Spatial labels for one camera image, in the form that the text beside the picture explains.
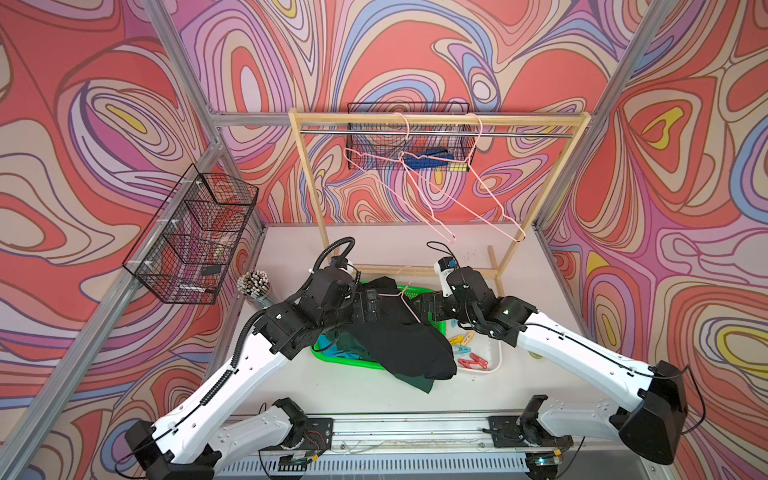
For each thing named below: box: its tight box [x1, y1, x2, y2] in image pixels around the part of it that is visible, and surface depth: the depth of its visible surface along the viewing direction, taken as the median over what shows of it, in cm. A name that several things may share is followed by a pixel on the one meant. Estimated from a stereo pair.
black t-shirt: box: [348, 276, 457, 380], surface depth 76 cm
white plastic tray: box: [447, 326, 503, 374], surface depth 87 cm
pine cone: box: [236, 270, 276, 308], surface depth 83 cm
